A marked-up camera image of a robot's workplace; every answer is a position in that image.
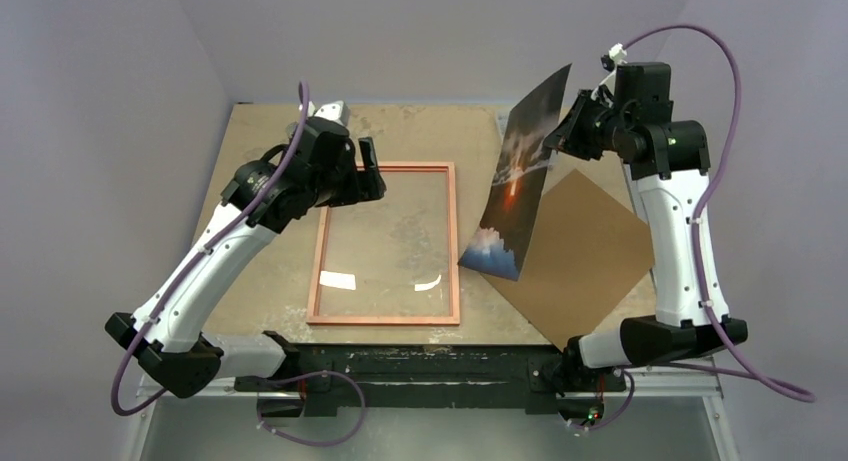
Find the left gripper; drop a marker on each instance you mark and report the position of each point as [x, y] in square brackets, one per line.
[365, 185]

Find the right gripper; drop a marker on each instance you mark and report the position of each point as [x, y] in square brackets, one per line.
[579, 123]

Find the sunset landscape photo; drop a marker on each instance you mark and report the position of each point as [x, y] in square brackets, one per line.
[500, 243]

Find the red picture frame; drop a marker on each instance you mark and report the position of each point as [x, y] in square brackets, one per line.
[454, 246]

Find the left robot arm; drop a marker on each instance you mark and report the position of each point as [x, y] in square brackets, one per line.
[320, 166]

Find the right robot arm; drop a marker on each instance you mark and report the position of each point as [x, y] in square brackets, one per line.
[668, 163]

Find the clear plastic screw box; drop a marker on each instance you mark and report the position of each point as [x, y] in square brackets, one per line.
[501, 121]

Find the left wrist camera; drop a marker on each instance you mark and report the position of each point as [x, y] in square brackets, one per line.
[337, 112]

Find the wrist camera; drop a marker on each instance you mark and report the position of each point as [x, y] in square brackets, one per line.
[337, 112]
[615, 57]

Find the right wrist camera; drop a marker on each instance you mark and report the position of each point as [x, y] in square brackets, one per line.
[615, 57]

